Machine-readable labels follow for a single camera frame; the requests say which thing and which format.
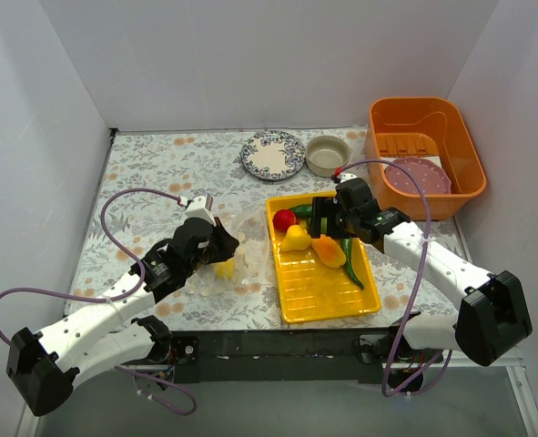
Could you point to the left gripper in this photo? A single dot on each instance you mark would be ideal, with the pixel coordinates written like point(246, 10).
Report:
point(223, 241)

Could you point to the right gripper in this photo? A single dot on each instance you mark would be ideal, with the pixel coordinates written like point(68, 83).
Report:
point(334, 223)

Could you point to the yellow pear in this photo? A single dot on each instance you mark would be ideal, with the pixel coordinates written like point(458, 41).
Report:
point(295, 239)

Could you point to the clear zip top bag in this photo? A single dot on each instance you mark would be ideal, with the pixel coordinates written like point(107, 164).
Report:
point(250, 228)

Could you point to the green red mango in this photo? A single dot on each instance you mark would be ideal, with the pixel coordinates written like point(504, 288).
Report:
point(324, 226)

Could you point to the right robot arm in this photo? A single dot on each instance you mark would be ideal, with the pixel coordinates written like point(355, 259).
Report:
point(492, 315)

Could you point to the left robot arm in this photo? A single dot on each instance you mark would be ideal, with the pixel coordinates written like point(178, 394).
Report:
point(46, 366)

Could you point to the green cucumber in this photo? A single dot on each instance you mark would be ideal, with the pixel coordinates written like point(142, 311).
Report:
point(302, 211)

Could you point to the green chili pepper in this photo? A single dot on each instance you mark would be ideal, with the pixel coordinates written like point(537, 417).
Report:
point(346, 245)

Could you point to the orange mango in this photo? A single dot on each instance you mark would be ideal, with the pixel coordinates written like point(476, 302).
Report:
point(328, 251)

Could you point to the red pomegranate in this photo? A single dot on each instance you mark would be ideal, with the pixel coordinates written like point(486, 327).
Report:
point(283, 219)

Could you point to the beige ceramic bowl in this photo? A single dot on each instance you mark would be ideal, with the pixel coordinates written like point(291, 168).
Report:
point(325, 154)

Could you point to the yellow plastic tray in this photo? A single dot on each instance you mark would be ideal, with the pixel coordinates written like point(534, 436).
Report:
point(311, 291)

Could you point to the blue floral plate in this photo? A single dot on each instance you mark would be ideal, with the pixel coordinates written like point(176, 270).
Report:
point(273, 155)

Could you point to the floral tablecloth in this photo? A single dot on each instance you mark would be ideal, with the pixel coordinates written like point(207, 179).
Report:
point(134, 210)

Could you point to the pink dotted plate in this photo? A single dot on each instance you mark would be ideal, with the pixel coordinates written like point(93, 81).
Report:
point(428, 174)

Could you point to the orange plastic basin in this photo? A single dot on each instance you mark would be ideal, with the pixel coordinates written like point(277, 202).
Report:
point(428, 127)

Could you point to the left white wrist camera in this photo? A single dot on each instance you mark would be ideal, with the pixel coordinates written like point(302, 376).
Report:
point(199, 207)

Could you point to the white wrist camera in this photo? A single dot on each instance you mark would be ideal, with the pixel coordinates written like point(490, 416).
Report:
point(339, 176)
point(199, 207)

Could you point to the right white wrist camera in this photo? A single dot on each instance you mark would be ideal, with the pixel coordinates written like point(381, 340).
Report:
point(339, 176)

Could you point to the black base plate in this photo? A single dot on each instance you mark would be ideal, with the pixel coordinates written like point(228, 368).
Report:
point(276, 355)

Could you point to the aluminium rail frame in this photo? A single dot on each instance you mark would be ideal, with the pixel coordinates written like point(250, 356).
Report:
point(302, 383)

